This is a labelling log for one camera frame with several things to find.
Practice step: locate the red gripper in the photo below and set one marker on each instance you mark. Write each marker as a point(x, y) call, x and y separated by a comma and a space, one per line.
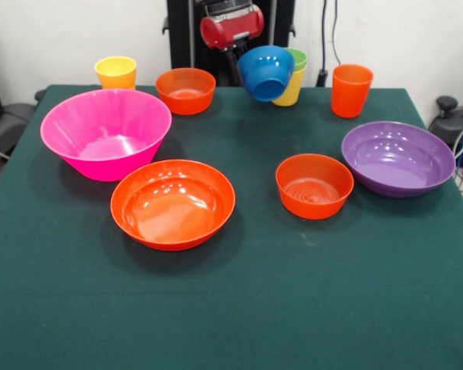
point(231, 27)

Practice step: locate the blue plastic bowl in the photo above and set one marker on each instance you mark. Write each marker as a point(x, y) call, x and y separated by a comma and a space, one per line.
point(268, 77)

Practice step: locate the green plastic cup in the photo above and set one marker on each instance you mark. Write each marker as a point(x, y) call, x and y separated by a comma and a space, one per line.
point(300, 58)

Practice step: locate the yellow plastic cup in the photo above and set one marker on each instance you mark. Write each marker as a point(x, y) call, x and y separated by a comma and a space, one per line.
point(293, 92)
point(115, 67)

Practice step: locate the small orange plastic bowl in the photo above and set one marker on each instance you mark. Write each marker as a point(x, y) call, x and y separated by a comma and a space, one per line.
point(312, 208)
point(185, 104)

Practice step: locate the large pink plastic bowl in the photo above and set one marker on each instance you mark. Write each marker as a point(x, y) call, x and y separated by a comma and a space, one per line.
point(77, 115)

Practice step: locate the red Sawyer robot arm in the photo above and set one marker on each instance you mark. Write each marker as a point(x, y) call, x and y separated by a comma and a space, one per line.
point(229, 5)

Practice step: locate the light orange plastic cup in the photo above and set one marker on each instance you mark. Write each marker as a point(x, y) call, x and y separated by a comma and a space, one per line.
point(117, 84)

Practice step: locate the large orange plastic bowl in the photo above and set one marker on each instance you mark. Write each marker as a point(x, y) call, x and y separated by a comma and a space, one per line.
point(169, 216)

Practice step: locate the purple plastic bowl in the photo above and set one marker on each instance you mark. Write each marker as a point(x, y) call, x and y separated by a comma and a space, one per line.
point(397, 169)

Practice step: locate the black stand base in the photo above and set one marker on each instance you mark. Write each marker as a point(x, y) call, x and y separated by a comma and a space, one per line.
point(11, 123)
point(445, 127)

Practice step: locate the dark green tablecloth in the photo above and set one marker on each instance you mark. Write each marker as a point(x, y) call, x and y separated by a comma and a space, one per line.
point(231, 300)

